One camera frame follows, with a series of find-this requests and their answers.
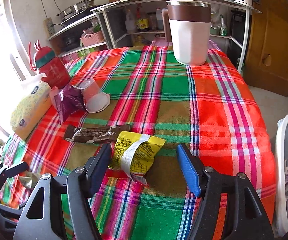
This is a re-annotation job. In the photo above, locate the red kids water bottle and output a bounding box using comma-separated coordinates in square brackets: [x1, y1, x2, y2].
[28, 40, 71, 89]

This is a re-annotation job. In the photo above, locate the yellow tissue pack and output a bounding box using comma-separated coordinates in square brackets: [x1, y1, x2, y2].
[10, 73, 51, 140]

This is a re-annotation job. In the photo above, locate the beige wrapper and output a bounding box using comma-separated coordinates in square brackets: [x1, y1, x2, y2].
[18, 171, 41, 190]

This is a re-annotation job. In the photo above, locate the brown coffee stick wrapper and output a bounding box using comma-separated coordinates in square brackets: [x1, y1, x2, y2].
[63, 124, 130, 144]

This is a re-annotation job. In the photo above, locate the steel steamer pot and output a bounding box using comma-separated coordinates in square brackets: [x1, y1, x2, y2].
[57, 0, 95, 22]

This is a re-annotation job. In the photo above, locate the white plastic jug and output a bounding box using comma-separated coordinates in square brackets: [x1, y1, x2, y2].
[156, 8, 164, 30]

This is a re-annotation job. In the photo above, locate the clear plastic cup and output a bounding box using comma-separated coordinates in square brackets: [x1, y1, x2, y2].
[79, 79, 110, 113]

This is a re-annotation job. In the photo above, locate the plaid tablecloth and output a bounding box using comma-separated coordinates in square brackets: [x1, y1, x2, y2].
[1, 46, 276, 239]

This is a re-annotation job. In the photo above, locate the yellow snack wrapper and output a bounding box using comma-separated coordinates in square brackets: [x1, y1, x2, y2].
[107, 131, 165, 186]

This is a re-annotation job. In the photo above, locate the pink plastic basket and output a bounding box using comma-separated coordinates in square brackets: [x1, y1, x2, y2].
[80, 31, 105, 47]

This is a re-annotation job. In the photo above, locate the white brown thermal jug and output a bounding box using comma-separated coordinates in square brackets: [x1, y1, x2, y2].
[162, 0, 211, 66]

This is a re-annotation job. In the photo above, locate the white power strip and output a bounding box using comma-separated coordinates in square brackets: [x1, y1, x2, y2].
[44, 17, 55, 37]

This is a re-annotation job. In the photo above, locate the wooden door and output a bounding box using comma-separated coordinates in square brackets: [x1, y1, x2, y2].
[243, 0, 288, 96]

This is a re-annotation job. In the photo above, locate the purple snack wrapper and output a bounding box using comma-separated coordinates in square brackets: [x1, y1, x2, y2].
[50, 84, 86, 124]

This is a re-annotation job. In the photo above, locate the metal kitchen shelf rack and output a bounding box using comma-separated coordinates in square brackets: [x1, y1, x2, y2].
[48, 0, 254, 61]

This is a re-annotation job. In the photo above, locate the yellow label oil bottle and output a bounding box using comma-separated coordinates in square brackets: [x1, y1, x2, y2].
[136, 3, 149, 32]

